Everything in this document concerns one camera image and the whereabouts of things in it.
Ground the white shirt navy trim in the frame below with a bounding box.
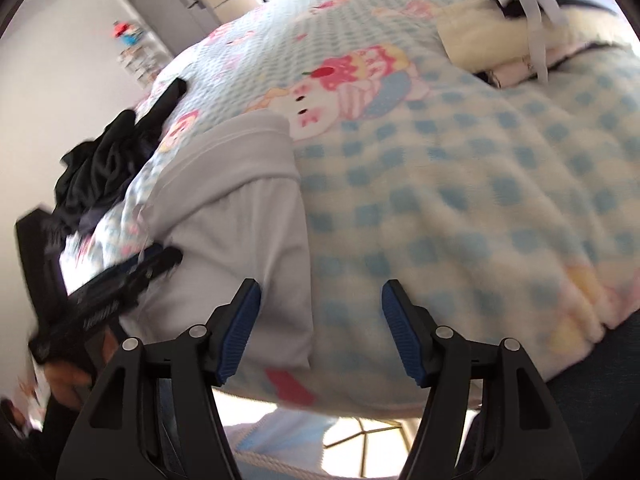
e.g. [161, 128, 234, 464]
[122, 110, 314, 370]

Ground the black clothes pile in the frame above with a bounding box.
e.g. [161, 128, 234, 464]
[50, 78, 188, 238]

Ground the operator left hand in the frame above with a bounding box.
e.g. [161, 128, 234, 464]
[43, 328, 119, 411]

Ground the light blue towel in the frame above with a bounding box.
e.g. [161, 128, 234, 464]
[219, 406, 342, 480]

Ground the Hello Kitty checkered blanket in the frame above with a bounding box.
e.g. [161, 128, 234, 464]
[61, 0, 639, 416]

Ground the operator leg in jeans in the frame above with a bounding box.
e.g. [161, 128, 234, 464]
[454, 309, 640, 480]

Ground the white small shelf rack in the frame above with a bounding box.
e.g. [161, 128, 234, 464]
[118, 42, 170, 88]

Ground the folded pink garment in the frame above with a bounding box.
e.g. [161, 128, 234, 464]
[487, 39, 632, 89]

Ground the red blue toy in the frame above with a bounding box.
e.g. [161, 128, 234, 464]
[112, 21, 144, 47]

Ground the grey cabinet door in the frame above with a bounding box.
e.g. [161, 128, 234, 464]
[127, 0, 220, 56]

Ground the gold metal stool frame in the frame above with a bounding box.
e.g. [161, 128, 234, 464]
[321, 418, 412, 479]

